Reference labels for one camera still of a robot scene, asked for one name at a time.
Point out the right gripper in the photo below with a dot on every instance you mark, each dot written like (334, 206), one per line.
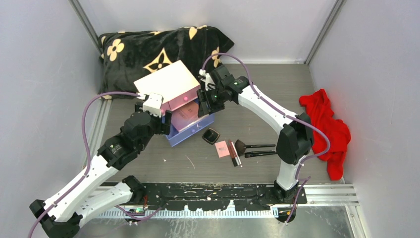
(203, 96)

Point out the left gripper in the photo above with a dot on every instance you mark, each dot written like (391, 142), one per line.
(162, 127)

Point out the pink drawer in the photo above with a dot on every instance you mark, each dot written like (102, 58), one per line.
(182, 97)

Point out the black square compact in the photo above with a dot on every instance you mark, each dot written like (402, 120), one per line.
(210, 136)

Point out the white drawer organizer box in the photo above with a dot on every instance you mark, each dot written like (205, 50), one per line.
(165, 81)

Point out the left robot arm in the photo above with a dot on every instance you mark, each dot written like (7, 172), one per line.
(65, 213)

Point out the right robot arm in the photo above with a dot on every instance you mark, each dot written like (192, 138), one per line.
(295, 136)

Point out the white makeup pencil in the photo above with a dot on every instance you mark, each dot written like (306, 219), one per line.
(236, 159)

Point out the red makeup pencil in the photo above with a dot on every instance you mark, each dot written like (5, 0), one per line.
(231, 153)

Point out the black makeup brush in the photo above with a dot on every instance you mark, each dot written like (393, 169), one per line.
(259, 153)

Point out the small pink compact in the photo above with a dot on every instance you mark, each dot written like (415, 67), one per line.
(222, 149)

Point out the large powder brush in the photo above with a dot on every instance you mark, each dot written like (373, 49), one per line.
(241, 146)

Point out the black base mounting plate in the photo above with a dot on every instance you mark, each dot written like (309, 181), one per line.
(216, 196)

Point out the black floral plush blanket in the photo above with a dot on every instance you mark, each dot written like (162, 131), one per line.
(129, 56)

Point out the red cloth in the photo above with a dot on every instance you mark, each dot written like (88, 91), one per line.
(318, 107)

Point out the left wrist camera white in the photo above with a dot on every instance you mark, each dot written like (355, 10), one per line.
(150, 103)

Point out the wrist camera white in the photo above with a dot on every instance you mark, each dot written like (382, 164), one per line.
(207, 79)
(150, 103)

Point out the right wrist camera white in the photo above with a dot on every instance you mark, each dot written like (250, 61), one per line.
(207, 79)

